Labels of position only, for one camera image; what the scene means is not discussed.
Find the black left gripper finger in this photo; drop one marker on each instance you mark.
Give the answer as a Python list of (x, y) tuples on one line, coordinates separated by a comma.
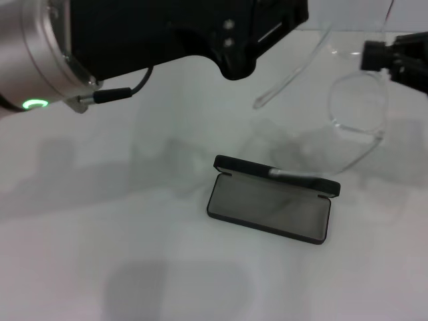
[(284, 13)]

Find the black glasses case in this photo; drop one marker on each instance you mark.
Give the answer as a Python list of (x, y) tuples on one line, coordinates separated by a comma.
[(267, 207)]

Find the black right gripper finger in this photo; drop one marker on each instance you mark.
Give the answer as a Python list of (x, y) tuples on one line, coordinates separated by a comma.
[(372, 55)]

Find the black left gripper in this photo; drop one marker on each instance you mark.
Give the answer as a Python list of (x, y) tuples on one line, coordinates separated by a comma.
[(133, 30)]

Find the clear white glasses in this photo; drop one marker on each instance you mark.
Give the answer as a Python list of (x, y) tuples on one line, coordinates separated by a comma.
[(357, 100)]

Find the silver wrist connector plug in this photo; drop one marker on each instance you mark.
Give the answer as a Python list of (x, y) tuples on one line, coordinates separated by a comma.
[(80, 105)]

